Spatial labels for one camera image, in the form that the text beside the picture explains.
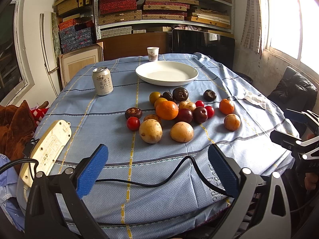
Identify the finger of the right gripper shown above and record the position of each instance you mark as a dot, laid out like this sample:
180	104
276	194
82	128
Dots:
309	118
287	141

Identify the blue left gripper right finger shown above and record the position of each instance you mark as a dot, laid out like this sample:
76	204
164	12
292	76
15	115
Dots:
222	166

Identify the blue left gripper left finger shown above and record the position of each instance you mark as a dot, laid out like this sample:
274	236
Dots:
90	170

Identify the tan fruit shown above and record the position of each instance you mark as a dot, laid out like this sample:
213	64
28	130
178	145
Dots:
232	122

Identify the red cherry tomato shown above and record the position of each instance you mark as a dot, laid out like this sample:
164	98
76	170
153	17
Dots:
199	103
133	123
210	111

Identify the dark red plum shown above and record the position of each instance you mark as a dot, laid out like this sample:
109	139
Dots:
200	115
184	115

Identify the small orange tangerine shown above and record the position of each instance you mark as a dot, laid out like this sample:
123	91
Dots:
226	106

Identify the small striped orange fruit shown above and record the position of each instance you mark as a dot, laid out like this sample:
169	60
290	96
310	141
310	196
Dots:
152	116

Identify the pale tan apple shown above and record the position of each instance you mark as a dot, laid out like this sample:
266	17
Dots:
187	105

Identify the large orange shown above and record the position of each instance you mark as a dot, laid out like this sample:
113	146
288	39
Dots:
167	110

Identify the yellow fruit front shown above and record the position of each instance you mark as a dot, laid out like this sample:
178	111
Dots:
159	101

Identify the yellow fruit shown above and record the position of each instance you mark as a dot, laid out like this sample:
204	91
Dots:
154	96
159	101

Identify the yellow fruit back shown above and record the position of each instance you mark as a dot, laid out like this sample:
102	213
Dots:
154	96

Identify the red cherry tomato back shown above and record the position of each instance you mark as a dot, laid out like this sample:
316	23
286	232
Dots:
199	103

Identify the person's right hand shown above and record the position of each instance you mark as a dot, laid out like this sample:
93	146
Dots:
310	181

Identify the black leather chair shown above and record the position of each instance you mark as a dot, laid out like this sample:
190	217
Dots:
294	92

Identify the white power strip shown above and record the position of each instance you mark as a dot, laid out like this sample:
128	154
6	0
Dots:
47	150

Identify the crumpled paper wrapper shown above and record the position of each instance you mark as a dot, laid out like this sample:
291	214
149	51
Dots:
259	101

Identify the blue checked tablecloth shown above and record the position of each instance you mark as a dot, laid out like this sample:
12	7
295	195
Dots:
153	191

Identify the black round stool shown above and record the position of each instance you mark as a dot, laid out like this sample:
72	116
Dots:
245	77

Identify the brown plush cloth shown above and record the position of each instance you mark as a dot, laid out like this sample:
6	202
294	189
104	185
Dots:
18	124

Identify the white drink can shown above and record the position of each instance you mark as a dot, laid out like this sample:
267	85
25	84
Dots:
102	81

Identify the framed picture leaning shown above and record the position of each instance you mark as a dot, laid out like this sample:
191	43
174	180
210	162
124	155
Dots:
70	63

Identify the black monitor screen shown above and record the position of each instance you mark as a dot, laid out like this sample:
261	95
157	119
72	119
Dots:
218	47

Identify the white oval plate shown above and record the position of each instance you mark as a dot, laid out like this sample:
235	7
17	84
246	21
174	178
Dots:
167	73

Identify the white paper cup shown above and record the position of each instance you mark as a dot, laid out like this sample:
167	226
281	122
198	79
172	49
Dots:
153	53

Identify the metal shelf with boxes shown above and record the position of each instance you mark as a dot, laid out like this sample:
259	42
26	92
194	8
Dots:
145	15

